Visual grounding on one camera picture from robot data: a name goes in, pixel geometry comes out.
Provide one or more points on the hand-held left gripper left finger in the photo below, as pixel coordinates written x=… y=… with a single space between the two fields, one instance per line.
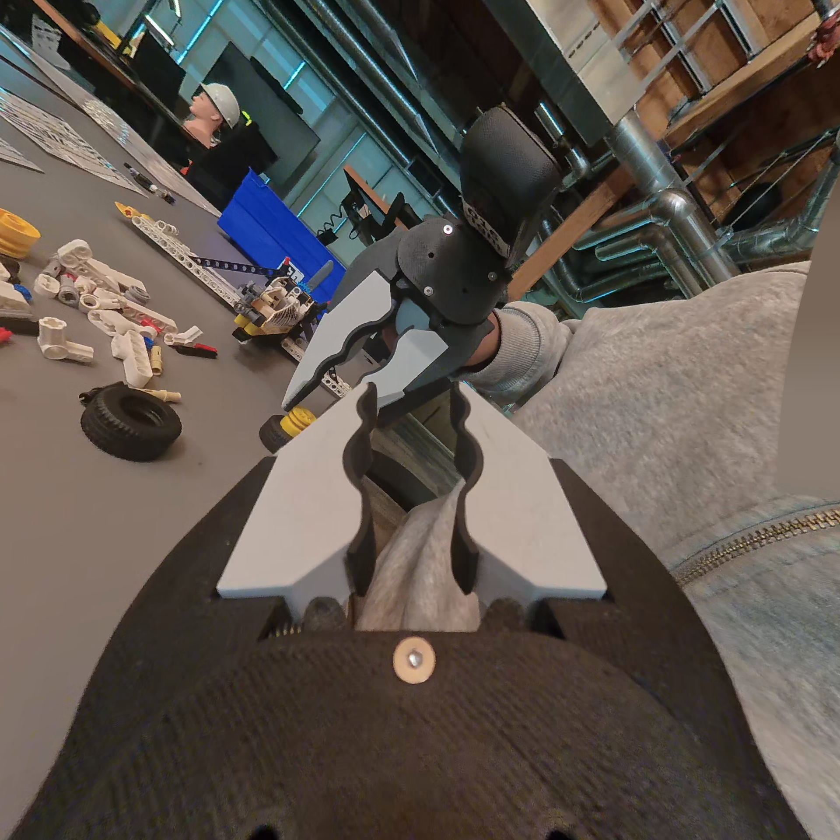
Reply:
x=295 y=525

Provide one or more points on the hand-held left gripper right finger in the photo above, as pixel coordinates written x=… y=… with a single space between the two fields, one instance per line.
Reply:
x=525 y=525

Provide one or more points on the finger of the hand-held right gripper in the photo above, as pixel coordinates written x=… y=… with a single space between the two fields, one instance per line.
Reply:
x=410 y=358
x=341 y=315

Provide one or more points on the black lego tyre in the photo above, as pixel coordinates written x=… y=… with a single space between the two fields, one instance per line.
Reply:
x=98 y=426
x=270 y=436

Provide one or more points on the yellow lego wheel hub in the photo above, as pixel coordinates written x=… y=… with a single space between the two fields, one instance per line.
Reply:
x=298 y=420
x=16 y=233

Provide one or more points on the person's right forearm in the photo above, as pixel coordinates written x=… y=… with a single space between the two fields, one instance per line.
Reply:
x=531 y=348

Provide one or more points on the zebra striped lego aircraft model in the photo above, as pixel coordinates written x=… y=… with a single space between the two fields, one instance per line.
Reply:
x=275 y=312

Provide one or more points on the tan lego pin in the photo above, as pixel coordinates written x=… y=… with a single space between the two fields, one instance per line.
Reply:
x=161 y=394

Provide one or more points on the small blue lego piece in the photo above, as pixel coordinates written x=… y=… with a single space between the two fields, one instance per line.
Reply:
x=163 y=193

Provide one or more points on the small black lego piece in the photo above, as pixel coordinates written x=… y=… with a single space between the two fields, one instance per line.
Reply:
x=134 y=172

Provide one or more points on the pile of loose lego pieces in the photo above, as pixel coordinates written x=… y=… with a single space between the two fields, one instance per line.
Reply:
x=65 y=341

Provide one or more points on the person's right hand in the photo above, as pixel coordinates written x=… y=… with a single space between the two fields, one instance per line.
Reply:
x=485 y=348

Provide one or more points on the background standing desk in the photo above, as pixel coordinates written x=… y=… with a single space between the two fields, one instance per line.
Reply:
x=367 y=197

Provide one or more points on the black office chair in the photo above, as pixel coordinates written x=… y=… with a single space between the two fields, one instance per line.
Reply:
x=400 y=479

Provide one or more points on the blue plastic bin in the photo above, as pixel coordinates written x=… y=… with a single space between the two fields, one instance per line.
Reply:
x=262 y=223

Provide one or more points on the person's grey hoodie torso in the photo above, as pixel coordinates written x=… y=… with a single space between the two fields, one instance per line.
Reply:
x=656 y=426

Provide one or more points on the black background monitor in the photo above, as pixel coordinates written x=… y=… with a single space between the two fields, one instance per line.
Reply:
x=262 y=118

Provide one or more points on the mannequin head white helmet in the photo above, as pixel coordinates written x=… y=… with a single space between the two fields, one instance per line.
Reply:
x=220 y=105

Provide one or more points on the printed paper leaflet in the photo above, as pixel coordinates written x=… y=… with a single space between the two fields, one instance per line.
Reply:
x=131 y=138

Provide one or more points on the zebra sticker sheet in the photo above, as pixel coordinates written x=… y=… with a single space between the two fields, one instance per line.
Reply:
x=52 y=131

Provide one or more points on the silver ventilation duct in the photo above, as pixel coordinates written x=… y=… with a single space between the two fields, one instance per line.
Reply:
x=656 y=197

